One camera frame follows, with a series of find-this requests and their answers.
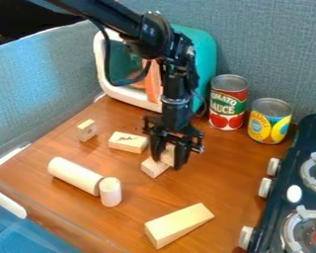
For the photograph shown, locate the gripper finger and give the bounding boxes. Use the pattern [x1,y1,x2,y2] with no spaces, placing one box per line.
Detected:
[172,139,195,171]
[147,133,169,163]

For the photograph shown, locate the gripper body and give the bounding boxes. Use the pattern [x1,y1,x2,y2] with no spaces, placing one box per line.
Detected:
[140,94,207,155]

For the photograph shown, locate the plain wood cube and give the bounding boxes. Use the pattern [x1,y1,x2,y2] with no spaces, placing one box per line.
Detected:
[139,143,179,179]

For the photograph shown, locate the wood rectangle block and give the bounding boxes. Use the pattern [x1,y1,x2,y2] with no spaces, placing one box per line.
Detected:
[106,130,150,155]

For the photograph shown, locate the wood cube with hole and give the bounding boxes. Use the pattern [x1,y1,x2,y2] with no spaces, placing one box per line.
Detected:
[74,119,99,143]

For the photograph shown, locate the red tomato can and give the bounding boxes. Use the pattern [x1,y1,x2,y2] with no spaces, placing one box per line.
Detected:
[206,73,251,131]

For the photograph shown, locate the small wood cylinder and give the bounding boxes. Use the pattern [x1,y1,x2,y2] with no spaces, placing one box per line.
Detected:
[97,176,124,209]

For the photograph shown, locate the toy microwave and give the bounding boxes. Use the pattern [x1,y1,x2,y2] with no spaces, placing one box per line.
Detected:
[92,24,219,115]

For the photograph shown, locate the wood wedge block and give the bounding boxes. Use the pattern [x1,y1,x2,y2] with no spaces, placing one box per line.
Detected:
[143,202,216,251]

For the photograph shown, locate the large wood cylinder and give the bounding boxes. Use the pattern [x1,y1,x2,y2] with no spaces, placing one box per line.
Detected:
[45,156,106,198]

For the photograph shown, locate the yellow can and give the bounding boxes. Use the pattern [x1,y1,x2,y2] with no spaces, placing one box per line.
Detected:
[246,97,294,145]

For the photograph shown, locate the toy stove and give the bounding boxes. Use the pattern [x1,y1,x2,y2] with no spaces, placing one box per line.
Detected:
[237,113,316,253]

